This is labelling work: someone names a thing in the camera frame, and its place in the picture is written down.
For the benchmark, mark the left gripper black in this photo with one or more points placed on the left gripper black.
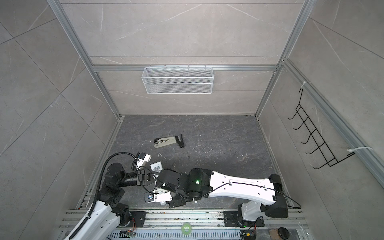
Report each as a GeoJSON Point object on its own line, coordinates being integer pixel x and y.
{"type": "Point", "coordinates": [143, 178]}

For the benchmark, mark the white remote control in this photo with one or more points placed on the white remote control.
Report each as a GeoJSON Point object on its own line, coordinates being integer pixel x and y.
{"type": "Point", "coordinates": [156, 167]}

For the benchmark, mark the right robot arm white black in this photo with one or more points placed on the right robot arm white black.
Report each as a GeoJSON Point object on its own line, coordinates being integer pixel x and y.
{"type": "Point", "coordinates": [264, 197]}

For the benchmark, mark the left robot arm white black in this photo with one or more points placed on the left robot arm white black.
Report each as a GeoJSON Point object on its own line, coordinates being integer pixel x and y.
{"type": "Point", "coordinates": [107, 212]}

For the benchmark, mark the green round sticker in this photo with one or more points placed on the green round sticker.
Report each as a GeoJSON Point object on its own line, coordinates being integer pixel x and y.
{"type": "Point", "coordinates": [186, 229]}

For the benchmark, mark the grey black stapler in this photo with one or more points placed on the grey black stapler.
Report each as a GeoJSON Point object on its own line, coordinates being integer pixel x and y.
{"type": "Point", "coordinates": [162, 142]}

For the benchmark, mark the black round cap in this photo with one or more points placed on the black round cap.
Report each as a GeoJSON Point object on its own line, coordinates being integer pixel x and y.
{"type": "Point", "coordinates": [283, 233]}

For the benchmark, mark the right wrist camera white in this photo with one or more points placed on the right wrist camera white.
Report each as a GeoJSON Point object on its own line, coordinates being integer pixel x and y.
{"type": "Point", "coordinates": [160, 196]}

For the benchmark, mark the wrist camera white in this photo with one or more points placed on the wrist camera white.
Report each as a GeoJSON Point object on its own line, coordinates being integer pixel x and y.
{"type": "Point", "coordinates": [160, 196]}
{"type": "Point", "coordinates": [140, 160]}

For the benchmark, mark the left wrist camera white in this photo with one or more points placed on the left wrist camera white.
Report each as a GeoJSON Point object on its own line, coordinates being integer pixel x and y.
{"type": "Point", "coordinates": [140, 160]}

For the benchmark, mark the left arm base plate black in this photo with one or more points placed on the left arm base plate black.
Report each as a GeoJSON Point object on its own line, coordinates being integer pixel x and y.
{"type": "Point", "coordinates": [131, 219]}

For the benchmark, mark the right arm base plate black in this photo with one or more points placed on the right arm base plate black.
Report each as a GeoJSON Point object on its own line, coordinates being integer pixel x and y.
{"type": "Point", "coordinates": [234, 219]}

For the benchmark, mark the white wire mesh basket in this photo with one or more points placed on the white wire mesh basket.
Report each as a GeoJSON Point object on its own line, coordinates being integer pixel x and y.
{"type": "Point", "coordinates": [178, 80]}

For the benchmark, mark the black wire hook rack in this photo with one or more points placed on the black wire hook rack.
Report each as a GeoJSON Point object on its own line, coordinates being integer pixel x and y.
{"type": "Point", "coordinates": [315, 136]}

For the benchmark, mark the white cable tie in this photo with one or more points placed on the white cable tie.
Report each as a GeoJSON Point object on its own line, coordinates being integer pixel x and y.
{"type": "Point", "coordinates": [359, 148]}

